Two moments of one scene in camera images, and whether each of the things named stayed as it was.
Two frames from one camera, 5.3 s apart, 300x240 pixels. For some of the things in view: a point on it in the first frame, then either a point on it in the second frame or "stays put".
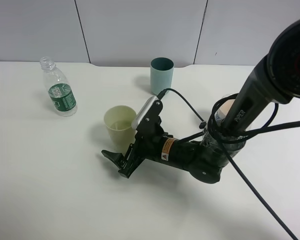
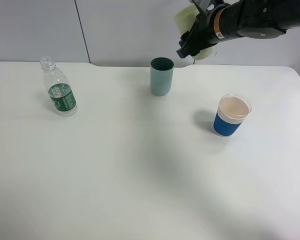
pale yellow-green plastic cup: x=118 y=120 to x=185 y=19
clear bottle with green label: x=61 y=92 stays put
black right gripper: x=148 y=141 to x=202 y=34
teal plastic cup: x=161 y=75 stays put
